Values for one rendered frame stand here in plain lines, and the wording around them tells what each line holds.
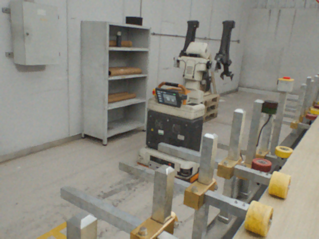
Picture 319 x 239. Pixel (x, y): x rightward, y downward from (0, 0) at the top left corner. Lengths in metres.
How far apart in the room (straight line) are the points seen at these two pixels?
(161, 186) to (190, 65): 2.42
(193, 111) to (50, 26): 1.74
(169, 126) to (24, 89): 1.66
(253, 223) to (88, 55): 3.27
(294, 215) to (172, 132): 1.96
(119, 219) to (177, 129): 2.10
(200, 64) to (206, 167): 2.16
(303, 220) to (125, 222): 0.54
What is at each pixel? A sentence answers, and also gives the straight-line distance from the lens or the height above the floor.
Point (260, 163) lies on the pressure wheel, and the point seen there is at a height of 0.91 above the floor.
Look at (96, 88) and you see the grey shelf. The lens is 3.78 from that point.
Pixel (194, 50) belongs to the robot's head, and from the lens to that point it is 3.07.
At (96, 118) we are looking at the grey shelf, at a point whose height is 0.34.
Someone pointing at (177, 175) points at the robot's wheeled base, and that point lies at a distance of 2.84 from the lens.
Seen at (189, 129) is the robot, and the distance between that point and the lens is 2.72.
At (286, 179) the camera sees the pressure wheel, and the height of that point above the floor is 0.98.
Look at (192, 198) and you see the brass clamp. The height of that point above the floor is 0.95.
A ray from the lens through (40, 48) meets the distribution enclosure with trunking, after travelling 3.30.
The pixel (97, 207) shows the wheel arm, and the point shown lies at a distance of 0.80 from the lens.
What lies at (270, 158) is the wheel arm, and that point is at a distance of 1.60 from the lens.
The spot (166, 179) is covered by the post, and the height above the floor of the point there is 1.09.
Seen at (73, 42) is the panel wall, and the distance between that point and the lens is 3.86.
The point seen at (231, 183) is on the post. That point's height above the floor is 0.87.
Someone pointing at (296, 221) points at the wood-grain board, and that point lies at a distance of 1.00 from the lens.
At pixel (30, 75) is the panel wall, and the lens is 3.53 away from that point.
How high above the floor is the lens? 1.39
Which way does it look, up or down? 15 degrees down
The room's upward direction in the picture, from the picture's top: 4 degrees clockwise
